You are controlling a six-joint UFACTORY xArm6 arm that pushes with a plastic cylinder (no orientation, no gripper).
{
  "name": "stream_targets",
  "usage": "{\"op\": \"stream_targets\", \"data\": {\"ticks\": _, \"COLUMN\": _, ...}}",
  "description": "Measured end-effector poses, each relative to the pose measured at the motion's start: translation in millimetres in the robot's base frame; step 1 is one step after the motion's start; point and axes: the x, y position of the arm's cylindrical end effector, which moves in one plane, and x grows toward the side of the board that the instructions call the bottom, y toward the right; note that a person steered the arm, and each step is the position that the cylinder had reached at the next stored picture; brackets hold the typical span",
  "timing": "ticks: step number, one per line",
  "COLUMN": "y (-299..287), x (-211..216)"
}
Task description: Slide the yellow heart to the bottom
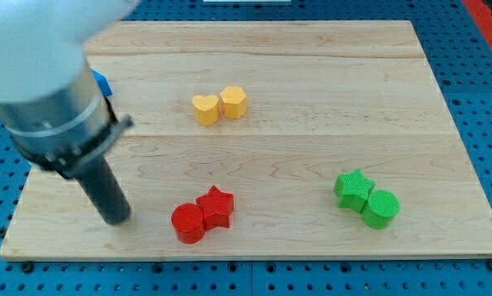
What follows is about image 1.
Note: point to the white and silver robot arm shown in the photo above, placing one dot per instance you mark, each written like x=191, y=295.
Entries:
x=49, y=99

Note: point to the yellow heart block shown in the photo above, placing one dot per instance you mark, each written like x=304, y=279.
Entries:
x=206, y=109

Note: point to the wooden board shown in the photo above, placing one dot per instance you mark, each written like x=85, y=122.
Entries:
x=323, y=98

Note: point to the yellow hexagon block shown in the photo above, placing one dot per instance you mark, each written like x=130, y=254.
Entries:
x=234, y=102

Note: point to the red star block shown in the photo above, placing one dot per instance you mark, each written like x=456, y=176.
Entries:
x=217, y=207

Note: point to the red cylinder block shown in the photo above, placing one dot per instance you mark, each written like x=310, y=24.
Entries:
x=187, y=220

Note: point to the green star block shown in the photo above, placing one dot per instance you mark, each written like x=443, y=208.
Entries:
x=353, y=190

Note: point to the green cylinder block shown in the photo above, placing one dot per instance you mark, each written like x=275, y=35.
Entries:
x=380, y=209

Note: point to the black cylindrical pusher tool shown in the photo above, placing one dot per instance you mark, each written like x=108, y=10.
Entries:
x=101, y=186

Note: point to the blue block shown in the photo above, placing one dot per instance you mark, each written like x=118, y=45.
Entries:
x=103, y=83

